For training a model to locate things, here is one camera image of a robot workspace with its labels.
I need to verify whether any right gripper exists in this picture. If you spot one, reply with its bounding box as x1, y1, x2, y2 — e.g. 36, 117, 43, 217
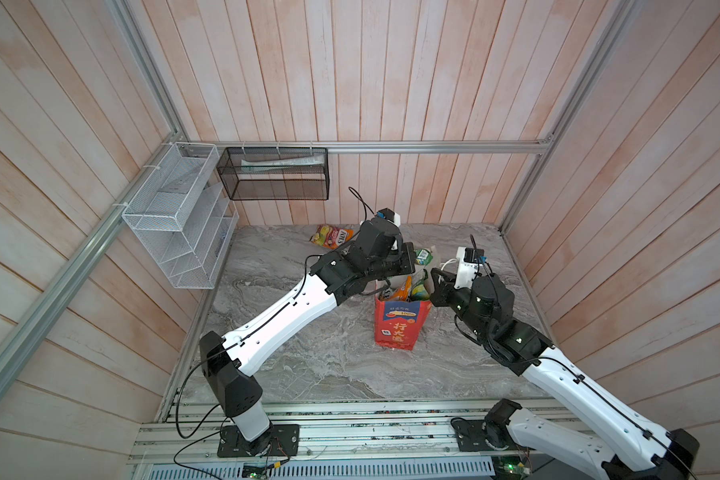
429, 266, 488, 342

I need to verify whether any green lime snack packet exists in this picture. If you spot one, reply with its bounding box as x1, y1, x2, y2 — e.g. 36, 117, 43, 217
415, 248, 435, 267

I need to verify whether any red paper gift bag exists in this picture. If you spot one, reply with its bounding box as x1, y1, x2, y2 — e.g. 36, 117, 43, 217
374, 246, 440, 350

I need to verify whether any orange Fox's fruits candy bag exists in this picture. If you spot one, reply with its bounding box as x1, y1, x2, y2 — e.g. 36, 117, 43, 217
310, 224, 354, 250

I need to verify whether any orange snack packet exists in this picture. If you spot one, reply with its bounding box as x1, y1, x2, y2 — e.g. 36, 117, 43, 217
384, 276, 412, 302

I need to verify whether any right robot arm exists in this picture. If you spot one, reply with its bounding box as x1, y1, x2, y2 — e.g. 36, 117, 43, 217
431, 269, 699, 479

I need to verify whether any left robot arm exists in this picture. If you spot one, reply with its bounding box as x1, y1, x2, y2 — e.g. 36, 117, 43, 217
199, 209, 415, 443

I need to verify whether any black mesh basket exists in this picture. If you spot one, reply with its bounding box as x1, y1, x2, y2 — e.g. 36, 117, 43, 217
216, 146, 330, 201

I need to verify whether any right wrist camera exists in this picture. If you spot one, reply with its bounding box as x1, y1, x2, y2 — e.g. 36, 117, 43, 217
455, 247, 485, 289

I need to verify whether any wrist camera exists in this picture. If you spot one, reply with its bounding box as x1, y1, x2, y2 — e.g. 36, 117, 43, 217
455, 247, 485, 289
376, 208, 401, 227

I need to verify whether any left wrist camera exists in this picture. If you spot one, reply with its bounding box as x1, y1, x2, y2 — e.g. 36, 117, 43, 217
376, 208, 401, 227

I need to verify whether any aluminium frame rail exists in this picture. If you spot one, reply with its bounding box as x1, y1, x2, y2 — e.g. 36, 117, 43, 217
213, 140, 552, 154

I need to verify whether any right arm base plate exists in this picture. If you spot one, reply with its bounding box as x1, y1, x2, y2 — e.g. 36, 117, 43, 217
450, 417, 534, 452

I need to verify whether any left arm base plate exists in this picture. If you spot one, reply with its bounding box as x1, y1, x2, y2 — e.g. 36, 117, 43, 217
217, 424, 300, 458

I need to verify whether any white wire shelf rack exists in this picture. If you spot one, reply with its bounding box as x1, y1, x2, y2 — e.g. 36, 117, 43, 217
123, 142, 239, 290

